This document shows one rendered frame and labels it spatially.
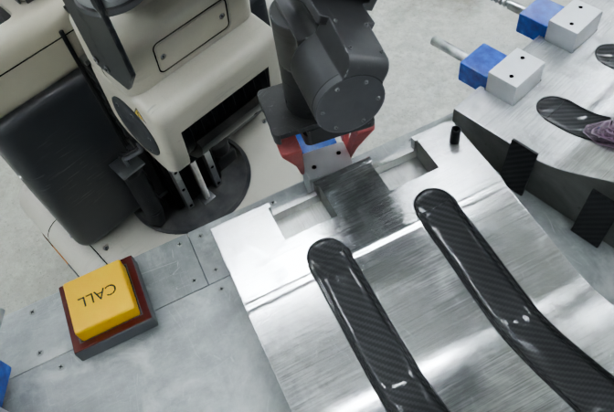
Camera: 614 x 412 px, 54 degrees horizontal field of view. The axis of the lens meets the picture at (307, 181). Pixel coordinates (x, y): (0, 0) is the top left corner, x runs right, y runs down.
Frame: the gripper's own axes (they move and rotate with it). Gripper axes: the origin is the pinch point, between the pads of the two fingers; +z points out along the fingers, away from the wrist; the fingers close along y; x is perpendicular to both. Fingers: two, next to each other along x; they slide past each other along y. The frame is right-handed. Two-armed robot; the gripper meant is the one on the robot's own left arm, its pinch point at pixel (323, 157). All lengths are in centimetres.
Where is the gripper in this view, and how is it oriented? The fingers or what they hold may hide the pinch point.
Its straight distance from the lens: 64.8
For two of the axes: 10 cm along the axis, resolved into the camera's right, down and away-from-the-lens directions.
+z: 1.1, 6.0, 8.0
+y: 9.5, -3.1, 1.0
